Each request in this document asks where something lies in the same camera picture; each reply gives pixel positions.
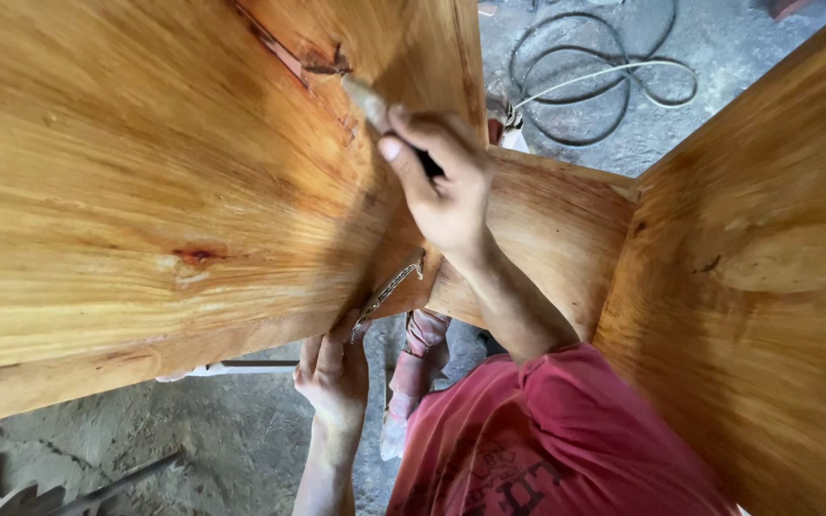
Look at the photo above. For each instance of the person's left hand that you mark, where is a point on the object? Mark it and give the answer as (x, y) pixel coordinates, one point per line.
(334, 376)

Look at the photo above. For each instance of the person's right hand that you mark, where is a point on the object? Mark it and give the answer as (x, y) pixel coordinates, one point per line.
(449, 201)

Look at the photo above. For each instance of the brown cardboard strip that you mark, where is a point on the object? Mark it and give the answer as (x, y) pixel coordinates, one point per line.
(391, 283)

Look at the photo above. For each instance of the white tool with dark bar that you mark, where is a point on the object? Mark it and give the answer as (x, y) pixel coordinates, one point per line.
(226, 368)

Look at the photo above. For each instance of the dark metal bar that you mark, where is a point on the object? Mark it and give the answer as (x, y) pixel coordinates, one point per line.
(122, 481)

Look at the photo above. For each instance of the person's red printed shirt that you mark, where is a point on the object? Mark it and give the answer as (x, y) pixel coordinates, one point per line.
(563, 437)

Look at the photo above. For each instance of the large knotted wooden panel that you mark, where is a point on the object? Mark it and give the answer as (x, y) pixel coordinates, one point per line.
(169, 179)

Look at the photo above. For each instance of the plain wooden side panel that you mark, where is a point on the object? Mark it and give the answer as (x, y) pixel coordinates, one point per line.
(757, 287)

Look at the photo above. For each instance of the red object on floor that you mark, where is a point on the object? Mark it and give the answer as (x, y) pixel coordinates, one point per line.
(786, 7)

